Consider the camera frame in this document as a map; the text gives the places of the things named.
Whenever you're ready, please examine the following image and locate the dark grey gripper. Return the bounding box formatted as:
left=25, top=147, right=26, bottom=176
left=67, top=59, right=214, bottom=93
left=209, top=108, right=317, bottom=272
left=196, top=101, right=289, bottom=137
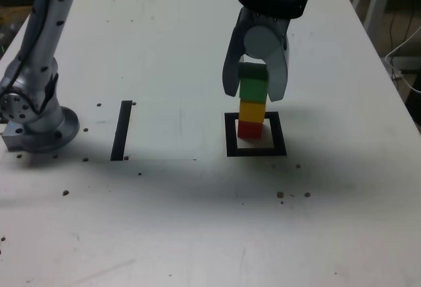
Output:
left=222, top=6, right=291, bottom=103

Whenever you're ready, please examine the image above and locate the green cube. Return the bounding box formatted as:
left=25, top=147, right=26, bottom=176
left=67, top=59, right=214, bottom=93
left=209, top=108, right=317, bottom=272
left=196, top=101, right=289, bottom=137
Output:
left=238, top=63, right=269, bottom=103

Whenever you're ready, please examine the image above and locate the yellow cube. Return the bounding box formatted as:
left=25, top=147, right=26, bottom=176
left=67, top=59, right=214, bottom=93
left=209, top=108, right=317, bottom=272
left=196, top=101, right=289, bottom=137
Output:
left=238, top=99, right=266, bottom=124

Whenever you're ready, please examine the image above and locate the red cube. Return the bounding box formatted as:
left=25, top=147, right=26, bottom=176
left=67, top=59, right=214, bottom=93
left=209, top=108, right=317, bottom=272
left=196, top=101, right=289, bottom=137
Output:
left=237, top=120, right=264, bottom=140

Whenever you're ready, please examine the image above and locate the square black tape outline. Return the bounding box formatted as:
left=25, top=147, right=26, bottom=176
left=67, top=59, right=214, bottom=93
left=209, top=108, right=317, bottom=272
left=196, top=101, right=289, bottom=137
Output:
left=224, top=111, right=287, bottom=157

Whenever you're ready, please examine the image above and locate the thick white furniture leg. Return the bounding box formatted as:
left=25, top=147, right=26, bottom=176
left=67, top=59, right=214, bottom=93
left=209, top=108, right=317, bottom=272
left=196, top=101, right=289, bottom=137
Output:
left=363, top=0, right=395, bottom=34

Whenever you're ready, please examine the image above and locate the black tape strip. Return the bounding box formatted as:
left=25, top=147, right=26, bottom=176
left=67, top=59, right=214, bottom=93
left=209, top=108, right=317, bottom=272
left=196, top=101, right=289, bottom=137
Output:
left=110, top=100, right=134, bottom=162

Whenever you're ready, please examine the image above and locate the white cable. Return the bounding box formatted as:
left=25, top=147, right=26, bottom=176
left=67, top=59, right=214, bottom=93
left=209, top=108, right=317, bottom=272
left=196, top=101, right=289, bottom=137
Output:
left=384, top=25, right=421, bottom=95

